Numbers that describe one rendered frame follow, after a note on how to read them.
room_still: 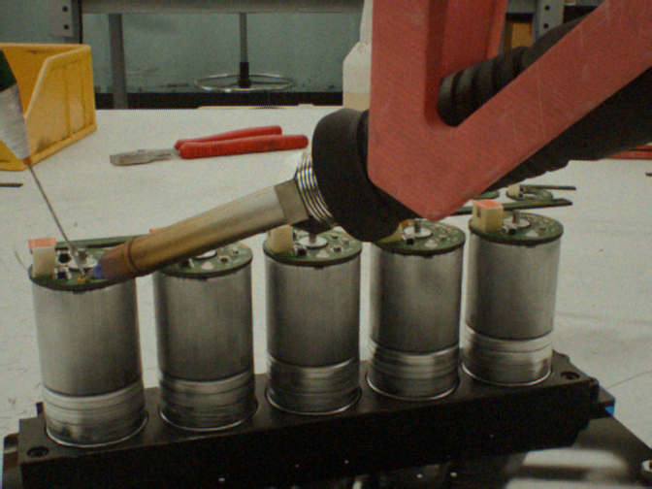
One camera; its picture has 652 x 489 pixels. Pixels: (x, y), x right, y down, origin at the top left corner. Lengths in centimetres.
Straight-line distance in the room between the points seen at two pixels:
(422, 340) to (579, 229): 23
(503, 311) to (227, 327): 7
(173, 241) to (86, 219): 29
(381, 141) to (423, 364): 10
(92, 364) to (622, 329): 20
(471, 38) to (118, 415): 12
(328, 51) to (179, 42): 72
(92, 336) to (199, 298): 3
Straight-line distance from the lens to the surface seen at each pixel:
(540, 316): 26
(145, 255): 20
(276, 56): 472
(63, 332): 22
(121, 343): 23
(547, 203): 28
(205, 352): 23
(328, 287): 23
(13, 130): 21
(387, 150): 15
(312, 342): 23
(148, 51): 477
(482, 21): 17
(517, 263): 25
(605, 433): 26
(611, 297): 39
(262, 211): 18
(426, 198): 15
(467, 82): 15
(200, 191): 52
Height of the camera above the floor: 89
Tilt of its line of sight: 19 degrees down
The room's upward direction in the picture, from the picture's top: straight up
